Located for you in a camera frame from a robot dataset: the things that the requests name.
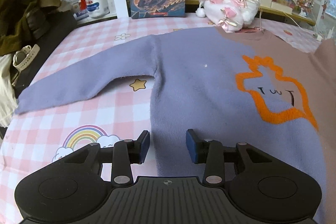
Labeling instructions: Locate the white wristwatch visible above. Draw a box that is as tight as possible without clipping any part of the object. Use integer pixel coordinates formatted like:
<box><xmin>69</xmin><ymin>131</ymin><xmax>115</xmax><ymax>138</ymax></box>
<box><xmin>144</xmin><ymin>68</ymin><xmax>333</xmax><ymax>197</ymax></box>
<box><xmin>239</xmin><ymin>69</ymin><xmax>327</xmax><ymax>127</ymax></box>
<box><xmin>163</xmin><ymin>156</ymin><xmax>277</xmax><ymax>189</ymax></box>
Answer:
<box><xmin>13</xmin><ymin>44</ymin><xmax>40</xmax><ymax>72</ymax></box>

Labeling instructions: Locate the purple and brown sweater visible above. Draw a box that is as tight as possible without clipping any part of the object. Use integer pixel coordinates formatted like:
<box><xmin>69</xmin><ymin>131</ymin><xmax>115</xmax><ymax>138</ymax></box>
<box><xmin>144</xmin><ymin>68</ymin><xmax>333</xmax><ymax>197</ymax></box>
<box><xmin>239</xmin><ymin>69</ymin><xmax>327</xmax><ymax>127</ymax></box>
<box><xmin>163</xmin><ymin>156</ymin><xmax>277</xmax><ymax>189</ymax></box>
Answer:
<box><xmin>17</xmin><ymin>27</ymin><xmax>335</xmax><ymax>223</ymax></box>

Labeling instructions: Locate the white pink plush toy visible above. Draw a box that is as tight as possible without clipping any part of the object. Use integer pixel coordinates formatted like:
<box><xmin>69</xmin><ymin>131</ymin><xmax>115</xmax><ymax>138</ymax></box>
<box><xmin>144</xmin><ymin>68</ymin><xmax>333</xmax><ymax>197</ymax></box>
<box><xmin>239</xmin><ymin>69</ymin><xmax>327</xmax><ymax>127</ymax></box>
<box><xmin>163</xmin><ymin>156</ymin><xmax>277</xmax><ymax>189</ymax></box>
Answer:
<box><xmin>196</xmin><ymin>0</ymin><xmax>261</xmax><ymax>33</ymax></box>

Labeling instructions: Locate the white green-lid pen jar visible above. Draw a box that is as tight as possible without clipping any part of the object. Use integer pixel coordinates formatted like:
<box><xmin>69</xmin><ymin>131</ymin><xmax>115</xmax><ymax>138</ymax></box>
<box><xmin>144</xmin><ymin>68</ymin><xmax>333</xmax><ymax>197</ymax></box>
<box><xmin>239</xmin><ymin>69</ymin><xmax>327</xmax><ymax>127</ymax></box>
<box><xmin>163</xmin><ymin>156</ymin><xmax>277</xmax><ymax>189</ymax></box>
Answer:
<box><xmin>85</xmin><ymin>0</ymin><xmax>109</xmax><ymax>18</ymax></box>

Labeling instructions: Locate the dark olive jacket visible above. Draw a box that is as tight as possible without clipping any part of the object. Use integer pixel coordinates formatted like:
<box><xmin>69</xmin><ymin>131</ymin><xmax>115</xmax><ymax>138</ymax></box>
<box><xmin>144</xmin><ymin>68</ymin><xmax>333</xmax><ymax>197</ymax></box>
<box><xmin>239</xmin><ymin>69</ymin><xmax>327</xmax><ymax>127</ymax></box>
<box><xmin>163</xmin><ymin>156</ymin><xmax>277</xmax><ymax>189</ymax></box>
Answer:
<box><xmin>0</xmin><ymin>0</ymin><xmax>37</xmax><ymax>56</ymax></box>

